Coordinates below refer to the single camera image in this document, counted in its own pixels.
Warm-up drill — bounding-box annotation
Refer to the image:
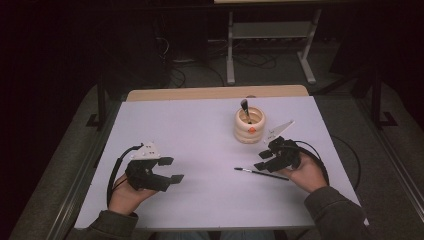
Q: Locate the black metal stand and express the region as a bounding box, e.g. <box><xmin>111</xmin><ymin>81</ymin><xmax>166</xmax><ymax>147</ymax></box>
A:
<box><xmin>352</xmin><ymin>70</ymin><xmax>399</xmax><ymax>130</ymax></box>
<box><xmin>85</xmin><ymin>74</ymin><xmax>110</xmax><ymax>132</ymax></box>

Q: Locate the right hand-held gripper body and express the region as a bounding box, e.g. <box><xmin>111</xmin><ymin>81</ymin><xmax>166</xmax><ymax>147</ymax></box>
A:
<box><xmin>264</xmin><ymin>120</ymin><xmax>303</xmax><ymax>174</ymax></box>

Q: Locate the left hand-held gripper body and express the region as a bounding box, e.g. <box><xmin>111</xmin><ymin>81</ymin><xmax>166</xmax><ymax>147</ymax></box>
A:
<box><xmin>124</xmin><ymin>141</ymin><xmax>172</xmax><ymax>193</ymax></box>

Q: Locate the person's right hand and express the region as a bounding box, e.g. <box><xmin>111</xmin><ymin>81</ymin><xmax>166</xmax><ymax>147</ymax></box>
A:
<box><xmin>277</xmin><ymin>151</ymin><xmax>330</xmax><ymax>195</ymax></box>

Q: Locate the thin black cable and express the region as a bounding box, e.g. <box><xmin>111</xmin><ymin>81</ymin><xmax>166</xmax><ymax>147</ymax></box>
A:
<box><xmin>329</xmin><ymin>134</ymin><xmax>362</xmax><ymax>193</ymax></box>

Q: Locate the thin black brush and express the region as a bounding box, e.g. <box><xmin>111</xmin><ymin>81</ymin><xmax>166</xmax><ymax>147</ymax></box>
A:
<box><xmin>233</xmin><ymin>166</ymin><xmax>291</xmax><ymax>182</ymax></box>

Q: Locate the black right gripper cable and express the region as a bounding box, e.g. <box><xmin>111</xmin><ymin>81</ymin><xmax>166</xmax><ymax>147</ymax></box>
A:
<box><xmin>293</xmin><ymin>139</ymin><xmax>331</xmax><ymax>187</ymax></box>

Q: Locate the white metal stand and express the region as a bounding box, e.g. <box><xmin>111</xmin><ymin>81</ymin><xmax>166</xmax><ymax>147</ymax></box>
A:
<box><xmin>225</xmin><ymin>8</ymin><xmax>323</xmax><ymax>86</ymax></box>

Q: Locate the thick black pen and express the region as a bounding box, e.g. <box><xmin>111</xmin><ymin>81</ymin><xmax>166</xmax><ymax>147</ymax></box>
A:
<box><xmin>240</xmin><ymin>98</ymin><xmax>253</xmax><ymax>125</ymax></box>

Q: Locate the person's left hand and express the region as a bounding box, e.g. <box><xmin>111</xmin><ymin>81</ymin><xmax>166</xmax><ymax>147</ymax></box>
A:
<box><xmin>107</xmin><ymin>173</ymin><xmax>158</xmax><ymax>216</ymax></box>

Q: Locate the wooden table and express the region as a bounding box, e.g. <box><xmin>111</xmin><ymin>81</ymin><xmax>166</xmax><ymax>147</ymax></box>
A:
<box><xmin>125</xmin><ymin>84</ymin><xmax>310</xmax><ymax>103</ymax></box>

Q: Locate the bundle of floor cables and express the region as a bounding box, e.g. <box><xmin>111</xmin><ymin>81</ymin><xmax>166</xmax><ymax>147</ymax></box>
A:
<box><xmin>153</xmin><ymin>35</ymin><xmax>278</xmax><ymax>88</ymax></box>

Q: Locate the cream ribbed ceramic cup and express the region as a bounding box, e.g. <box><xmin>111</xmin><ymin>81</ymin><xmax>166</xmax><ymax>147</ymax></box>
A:
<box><xmin>233</xmin><ymin>105</ymin><xmax>267</xmax><ymax>145</ymax></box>

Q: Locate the metal rail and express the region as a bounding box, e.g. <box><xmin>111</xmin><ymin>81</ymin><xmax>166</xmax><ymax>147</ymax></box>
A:
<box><xmin>46</xmin><ymin>99</ymin><xmax>122</xmax><ymax>240</ymax></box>
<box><xmin>355</xmin><ymin>99</ymin><xmax>424</xmax><ymax>214</ymax></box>

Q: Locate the white board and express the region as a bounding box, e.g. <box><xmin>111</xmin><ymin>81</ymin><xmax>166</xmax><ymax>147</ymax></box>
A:
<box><xmin>73</xmin><ymin>95</ymin><xmax>370</xmax><ymax>232</ymax></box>

